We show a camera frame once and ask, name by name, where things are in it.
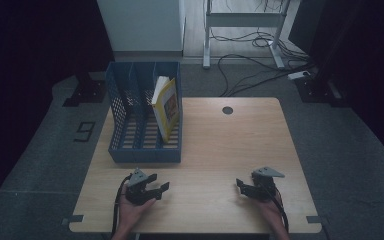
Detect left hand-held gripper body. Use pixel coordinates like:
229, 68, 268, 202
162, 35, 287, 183
124, 167, 157, 206

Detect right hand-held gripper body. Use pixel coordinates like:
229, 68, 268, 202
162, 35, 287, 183
251, 166, 286, 202

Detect blue file rack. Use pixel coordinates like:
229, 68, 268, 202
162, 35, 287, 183
104, 61, 183, 165

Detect yellow book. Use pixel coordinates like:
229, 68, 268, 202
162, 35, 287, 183
151, 75, 181, 144

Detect person's left hand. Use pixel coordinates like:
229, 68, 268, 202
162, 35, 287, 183
118, 184, 158, 232

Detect person's right hand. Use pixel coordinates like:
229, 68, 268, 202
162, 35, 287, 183
255, 192, 286, 228

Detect black stand base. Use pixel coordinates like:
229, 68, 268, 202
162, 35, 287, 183
62, 71, 106, 108
294, 74, 345, 105

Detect white power strip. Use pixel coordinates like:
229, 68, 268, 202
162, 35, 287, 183
287, 70, 312, 81

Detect white cabinet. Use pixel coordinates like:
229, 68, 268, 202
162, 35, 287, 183
96, 0, 186, 58

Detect dark curtain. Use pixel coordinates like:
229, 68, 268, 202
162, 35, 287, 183
288, 0, 384, 168
0, 0, 115, 218

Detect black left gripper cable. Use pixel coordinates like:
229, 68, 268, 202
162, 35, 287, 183
111, 174, 133, 236

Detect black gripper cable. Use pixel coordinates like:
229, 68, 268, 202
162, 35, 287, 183
111, 174, 133, 236
272, 186, 290, 234

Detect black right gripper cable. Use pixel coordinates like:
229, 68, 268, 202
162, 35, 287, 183
272, 186, 290, 234

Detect black floor cables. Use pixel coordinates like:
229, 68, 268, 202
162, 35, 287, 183
209, 0, 315, 98

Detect white desk frame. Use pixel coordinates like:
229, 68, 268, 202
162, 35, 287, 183
202, 0, 293, 70

